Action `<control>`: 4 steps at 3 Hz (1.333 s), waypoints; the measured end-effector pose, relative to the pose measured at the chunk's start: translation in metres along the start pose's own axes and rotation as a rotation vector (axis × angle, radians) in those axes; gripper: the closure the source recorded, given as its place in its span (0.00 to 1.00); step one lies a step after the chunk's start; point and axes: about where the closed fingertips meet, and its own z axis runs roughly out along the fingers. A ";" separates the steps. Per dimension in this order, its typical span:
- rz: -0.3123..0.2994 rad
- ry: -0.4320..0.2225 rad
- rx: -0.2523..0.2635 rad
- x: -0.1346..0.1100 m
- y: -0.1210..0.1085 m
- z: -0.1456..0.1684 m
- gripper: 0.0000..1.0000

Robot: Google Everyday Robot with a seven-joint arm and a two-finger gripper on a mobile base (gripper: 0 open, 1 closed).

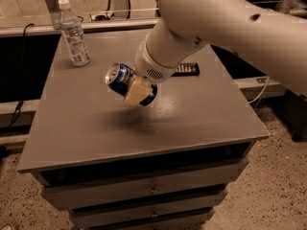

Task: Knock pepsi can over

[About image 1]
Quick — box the clear plastic water bottle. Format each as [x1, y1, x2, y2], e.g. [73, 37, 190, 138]
[59, 0, 90, 66]

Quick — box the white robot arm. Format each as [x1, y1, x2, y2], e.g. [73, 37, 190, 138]
[124, 0, 307, 105]

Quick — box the blue pepsi can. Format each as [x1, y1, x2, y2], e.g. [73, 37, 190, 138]
[105, 63, 157, 105]

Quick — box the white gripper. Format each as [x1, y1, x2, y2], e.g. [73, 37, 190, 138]
[124, 41, 176, 105]

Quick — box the white cable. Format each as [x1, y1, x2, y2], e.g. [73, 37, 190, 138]
[248, 77, 272, 105]

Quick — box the grey metal rail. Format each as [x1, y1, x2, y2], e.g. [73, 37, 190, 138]
[0, 17, 159, 38]

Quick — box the grey drawer cabinet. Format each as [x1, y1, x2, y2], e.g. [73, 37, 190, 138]
[18, 30, 268, 230]

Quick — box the black hanging cable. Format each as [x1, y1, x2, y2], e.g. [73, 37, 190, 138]
[7, 23, 35, 129]

